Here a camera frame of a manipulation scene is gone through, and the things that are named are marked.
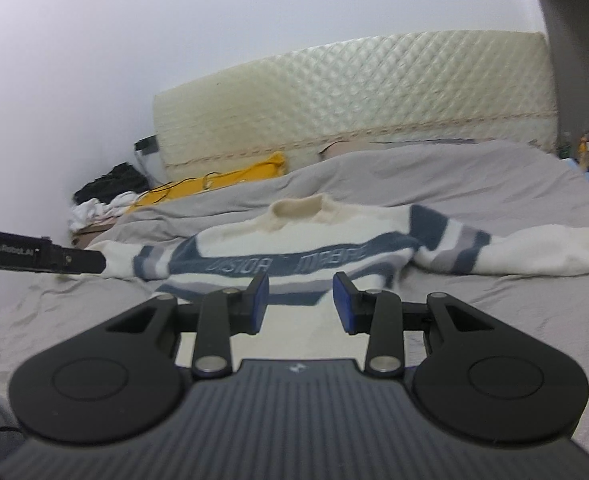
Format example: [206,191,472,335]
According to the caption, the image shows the white fuzzy blue-striped sweater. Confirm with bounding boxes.
[87,194,589,361]

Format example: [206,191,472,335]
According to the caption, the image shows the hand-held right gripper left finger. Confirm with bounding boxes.
[105,275,270,379]

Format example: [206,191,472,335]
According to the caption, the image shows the cream quilted headboard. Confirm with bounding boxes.
[152,30,560,183]

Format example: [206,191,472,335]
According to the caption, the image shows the thin black cable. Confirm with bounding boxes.
[134,172,235,207]

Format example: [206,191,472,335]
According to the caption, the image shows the white cloth pile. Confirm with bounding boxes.
[67,192,140,233]

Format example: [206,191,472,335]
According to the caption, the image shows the light grey textured bed sheet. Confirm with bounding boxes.
[0,240,589,461]

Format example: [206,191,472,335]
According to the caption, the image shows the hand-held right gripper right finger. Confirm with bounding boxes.
[331,271,500,379]

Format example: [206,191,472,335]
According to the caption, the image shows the grey blanket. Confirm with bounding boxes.
[69,137,589,286]

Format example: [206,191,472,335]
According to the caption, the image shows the black cloth pile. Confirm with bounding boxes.
[73,162,150,203]

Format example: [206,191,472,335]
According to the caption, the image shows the pink pillow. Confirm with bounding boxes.
[319,139,390,161]

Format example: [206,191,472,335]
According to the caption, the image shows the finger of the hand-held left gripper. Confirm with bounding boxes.
[52,246,108,275]

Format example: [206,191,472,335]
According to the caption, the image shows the yellow cloth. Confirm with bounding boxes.
[124,151,288,208]

